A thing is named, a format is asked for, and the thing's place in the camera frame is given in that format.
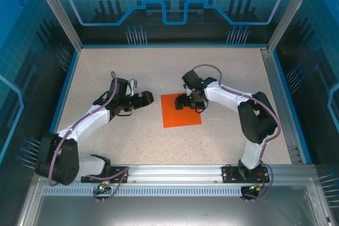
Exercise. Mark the aluminium side rail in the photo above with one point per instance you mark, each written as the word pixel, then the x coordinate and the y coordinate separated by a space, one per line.
pixel 280 109

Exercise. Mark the grey metal sheet tray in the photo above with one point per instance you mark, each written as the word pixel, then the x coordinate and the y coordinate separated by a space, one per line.
pixel 172 212

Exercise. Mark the long aluminium base rail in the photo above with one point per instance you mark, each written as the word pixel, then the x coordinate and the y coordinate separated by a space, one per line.
pixel 172 173

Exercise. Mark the blue table edge strip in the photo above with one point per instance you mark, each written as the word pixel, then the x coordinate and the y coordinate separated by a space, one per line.
pixel 61 104
pixel 290 104

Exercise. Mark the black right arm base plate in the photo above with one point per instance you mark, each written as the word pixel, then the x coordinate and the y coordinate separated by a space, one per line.
pixel 229 174

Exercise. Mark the orange paper sheet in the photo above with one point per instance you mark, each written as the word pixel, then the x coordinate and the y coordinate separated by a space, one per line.
pixel 182 117

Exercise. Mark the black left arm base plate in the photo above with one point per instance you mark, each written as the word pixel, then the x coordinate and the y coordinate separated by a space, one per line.
pixel 114 170

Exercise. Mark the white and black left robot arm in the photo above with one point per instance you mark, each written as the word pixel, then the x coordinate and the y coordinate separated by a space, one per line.
pixel 84 122

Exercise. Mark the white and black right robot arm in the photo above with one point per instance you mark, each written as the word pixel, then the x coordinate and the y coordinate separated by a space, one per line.
pixel 225 97

